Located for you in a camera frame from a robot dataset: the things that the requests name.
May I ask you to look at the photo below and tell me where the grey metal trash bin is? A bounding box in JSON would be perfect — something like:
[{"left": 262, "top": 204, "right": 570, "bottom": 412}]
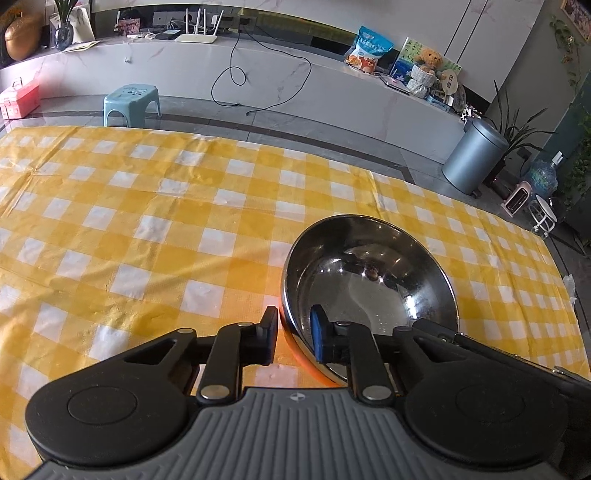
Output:
[{"left": 442, "top": 118, "right": 509, "bottom": 195}]

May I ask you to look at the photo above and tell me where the yellow checkered tablecloth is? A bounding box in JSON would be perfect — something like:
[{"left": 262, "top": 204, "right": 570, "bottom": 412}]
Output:
[{"left": 1, "top": 126, "right": 590, "bottom": 479}]

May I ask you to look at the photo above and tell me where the potted floor plant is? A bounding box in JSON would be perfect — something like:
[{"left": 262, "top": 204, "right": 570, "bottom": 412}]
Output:
[{"left": 484, "top": 81, "right": 556, "bottom": 187}]

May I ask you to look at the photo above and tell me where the white round stool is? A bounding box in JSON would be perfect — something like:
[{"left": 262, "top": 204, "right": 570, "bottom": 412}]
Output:
[{"left": 528, "top": 195, "right": 558, "bottom": 238}]

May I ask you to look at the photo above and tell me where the teddy bear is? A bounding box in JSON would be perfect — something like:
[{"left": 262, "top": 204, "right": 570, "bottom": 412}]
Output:
[{"left": 407, "top": 47, "right": 444, "bottom": 99}]

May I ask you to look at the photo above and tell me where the white tv console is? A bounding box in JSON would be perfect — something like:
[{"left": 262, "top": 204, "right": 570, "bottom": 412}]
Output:
[{"left": 1, "top": 37, "right": 464, "bottom": 163}]

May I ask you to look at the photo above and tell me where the wall picture frame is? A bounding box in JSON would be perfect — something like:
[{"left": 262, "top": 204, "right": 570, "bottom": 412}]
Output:
[{"left": 561, "top": 0, "right": 590, "bottom": 36}]

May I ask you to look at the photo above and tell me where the water jug with pump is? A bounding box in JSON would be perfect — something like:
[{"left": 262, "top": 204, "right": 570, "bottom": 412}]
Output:
[{"left": 524, "top": 151, "right": 564, "bottom": 200}]

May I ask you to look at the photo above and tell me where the pink storage box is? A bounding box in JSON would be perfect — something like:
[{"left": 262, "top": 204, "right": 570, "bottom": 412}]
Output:
[{"left": 0, "top": 81, "right": 40, "bottom": 120}]

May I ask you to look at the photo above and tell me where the orange steel bowl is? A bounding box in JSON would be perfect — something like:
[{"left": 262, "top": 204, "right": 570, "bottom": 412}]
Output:
[{"left": 280, "top": 214, "right": 460, "bottom": 385}]

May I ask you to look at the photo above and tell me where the copper round vase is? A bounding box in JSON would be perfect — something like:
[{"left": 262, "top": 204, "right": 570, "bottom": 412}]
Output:
[{"left": 4, "top": 13, "right": 43, "bottom": 62}]

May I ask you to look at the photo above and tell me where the blue plastic stool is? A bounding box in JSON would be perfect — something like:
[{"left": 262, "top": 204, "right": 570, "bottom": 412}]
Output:
[{"left": 103, "top": 84, "right": 161, "bottom": 128}]

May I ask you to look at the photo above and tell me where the blue snack bag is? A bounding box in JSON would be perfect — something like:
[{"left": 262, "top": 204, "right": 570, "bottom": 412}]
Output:
[{"left": 345, "top": 26, "right": 394, "bottom": 75}]

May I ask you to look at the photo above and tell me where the white wifi router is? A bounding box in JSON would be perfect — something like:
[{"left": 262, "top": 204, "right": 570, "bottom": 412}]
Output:
[{"left": 174, "top": 8, "right": 224, "bottom": 44}]

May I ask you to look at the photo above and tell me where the hanging ivy plant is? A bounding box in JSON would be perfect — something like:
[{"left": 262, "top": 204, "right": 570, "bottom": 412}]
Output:
[{"left": 562, "top": 116, "right": 590, "bottom": 211}]

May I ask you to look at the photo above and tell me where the blue vase with plant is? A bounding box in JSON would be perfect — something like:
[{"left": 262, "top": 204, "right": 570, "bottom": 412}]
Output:
[{"left": 54, "top": 0, "right": 78, "bottom": 51}]

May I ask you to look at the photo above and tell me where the black power cable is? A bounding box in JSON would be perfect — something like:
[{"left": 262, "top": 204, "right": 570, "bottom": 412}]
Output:
[{"left": 210, "top": 27, "right": 315, "bottom": 116}]

